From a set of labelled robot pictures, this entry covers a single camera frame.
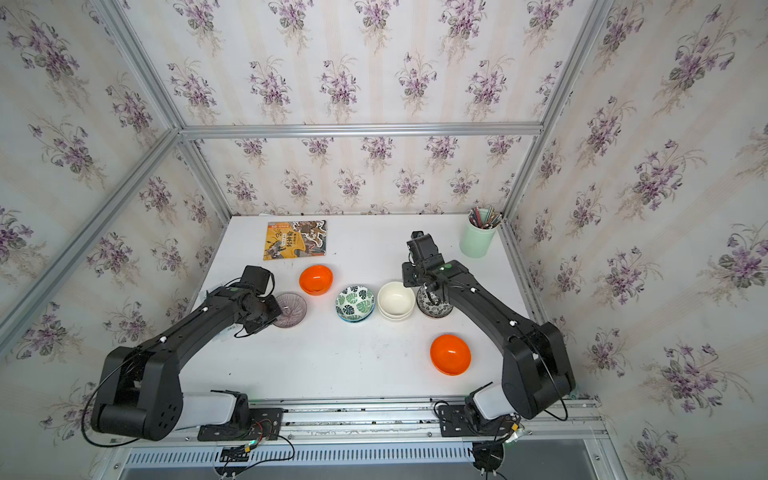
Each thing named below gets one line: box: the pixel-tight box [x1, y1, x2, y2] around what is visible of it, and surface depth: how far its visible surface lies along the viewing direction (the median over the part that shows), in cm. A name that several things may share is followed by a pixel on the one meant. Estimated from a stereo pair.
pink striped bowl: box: [272, 292, 307, 328], surface depth 92 cm
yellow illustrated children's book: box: [263, 219, 327, 260], surface depth 113 cm
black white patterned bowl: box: [416, 283, 454, 318], surface depth 92 cm
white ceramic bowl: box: [377, 281, 416, 321], surface depth 91 cm
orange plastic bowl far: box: [299, 264, 334, 296], surface depth 100 cm
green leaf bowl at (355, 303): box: [335, 285, 376, 323], surface depth 94 cm
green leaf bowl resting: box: [335, 304, 376, 323], surface depth 92 cm
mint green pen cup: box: [459, 206, 502, 259], surface depth 103 cm
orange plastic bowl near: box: [430, 334, 472, 377], surface depth 83 cm
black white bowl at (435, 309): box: [417, 302, 454, 318], surface depth 92 cm
